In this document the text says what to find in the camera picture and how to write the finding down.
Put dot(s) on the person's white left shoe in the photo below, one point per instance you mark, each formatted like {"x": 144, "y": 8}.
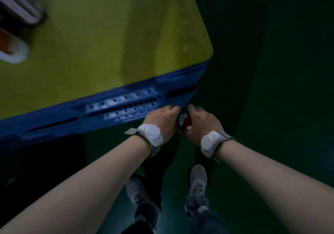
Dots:
{"x": 135, "y": 189}

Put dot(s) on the person's leg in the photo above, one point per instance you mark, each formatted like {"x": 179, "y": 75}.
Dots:
{"x": 208, "y": 223}
{"x": 146, "y": 218}

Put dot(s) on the white wrist tracker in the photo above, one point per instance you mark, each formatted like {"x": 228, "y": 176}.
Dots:
{"x": 211, "y": 142}
{"x": 152, "y": 134}

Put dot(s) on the person's left hand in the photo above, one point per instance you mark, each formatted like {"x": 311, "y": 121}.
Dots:
{"x": 163, "y": 119}

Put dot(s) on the person's left forearm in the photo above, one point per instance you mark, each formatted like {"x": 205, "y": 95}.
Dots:
{"x": 78, "y": 189}

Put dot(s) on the white bottle with red cap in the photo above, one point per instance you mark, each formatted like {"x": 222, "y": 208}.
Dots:
{"x": 185, "y": 121}
{"x": 15, "y": 52}

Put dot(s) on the person's right hand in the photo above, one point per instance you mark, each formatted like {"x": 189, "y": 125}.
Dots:
{"x": 202, "y": 125}

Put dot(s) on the person's right leg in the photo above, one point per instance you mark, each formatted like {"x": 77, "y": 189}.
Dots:
{"x": 208, "y": 223}

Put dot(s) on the person's left leg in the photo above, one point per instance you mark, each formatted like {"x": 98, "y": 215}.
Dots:
{"x": 146, "y": 218}

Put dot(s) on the grey metal rack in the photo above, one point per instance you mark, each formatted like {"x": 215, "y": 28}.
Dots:
{"x": 21, "y": 4}

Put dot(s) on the person's white shoe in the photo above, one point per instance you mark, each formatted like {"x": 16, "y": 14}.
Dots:
{"x": 197, "y": 181}
{"x": 135, "y": 189}

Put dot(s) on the person's white right shoe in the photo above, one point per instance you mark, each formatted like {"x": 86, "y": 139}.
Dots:
{"x": 197, "y": 181}

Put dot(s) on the white right wrist tracker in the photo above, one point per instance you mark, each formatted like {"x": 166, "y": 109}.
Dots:
{"x": 211, "y": 142}

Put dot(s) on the white left wrist tracker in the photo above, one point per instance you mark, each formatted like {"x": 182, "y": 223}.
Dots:
{"x": 152, "y": 134}

